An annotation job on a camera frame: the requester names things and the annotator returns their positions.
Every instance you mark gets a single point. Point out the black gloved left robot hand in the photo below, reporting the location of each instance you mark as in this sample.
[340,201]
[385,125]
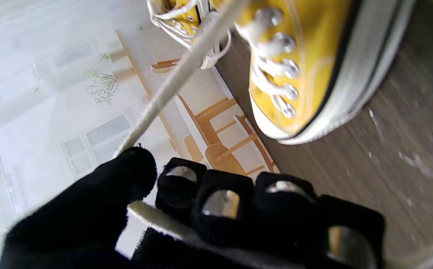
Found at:
[82,216]

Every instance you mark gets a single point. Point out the printed room scene backdrop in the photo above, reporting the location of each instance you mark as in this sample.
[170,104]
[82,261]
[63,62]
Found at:
[33,112]

